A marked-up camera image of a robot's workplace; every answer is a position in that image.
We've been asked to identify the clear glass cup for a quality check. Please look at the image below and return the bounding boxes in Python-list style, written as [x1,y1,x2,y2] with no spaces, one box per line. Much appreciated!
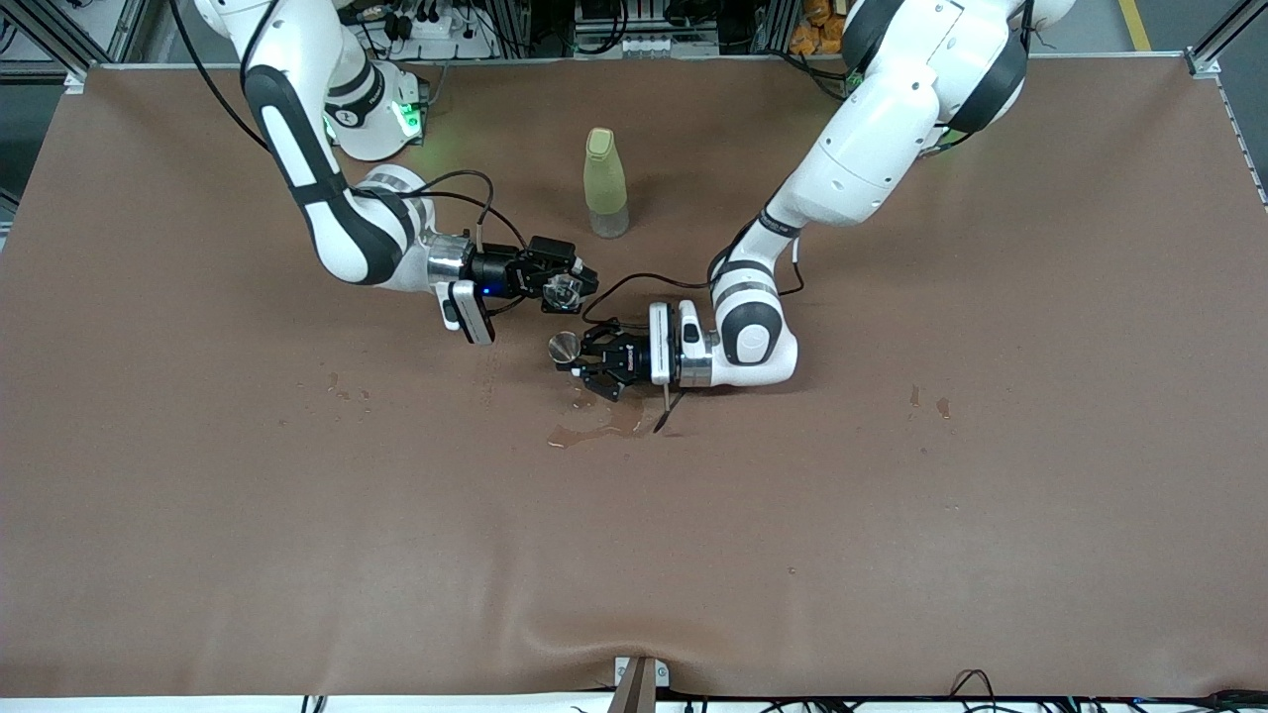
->
[542,274,588,316]

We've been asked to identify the brown liquid puddle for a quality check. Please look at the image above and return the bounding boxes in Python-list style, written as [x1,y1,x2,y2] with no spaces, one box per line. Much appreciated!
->
[548,391,655,450]

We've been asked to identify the translucent yellow-green bottle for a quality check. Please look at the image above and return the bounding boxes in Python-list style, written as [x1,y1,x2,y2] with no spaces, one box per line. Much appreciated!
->
[582,127,631,240]

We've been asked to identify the brown table mat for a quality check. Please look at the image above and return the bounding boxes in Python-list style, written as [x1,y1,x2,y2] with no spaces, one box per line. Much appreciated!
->
[0,54,1268,699]

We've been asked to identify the white power strip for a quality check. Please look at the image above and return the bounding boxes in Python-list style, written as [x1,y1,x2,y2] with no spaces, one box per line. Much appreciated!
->
[391,0,496,60]

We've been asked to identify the pile of orange items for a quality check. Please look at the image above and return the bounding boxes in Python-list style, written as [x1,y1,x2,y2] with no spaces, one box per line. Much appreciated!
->
[790,0,853,56]

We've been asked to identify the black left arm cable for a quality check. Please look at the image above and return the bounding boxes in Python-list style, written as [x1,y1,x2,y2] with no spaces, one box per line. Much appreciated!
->
[581,272,805,437]

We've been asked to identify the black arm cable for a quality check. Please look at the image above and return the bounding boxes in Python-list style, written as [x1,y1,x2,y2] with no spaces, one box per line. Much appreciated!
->
[168,0,531,318]
[581,272,805,437]

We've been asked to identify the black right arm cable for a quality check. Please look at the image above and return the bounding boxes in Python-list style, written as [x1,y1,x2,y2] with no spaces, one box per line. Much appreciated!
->
[168,0,531,318]

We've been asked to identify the metal mount bracket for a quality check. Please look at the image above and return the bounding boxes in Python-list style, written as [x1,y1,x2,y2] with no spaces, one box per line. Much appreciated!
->
[614,656,671,713]

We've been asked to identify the aluminium frame post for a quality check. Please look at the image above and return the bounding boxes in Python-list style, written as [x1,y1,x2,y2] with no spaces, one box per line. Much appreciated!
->
[0,0,150,80]
[1184,0,1268,78]

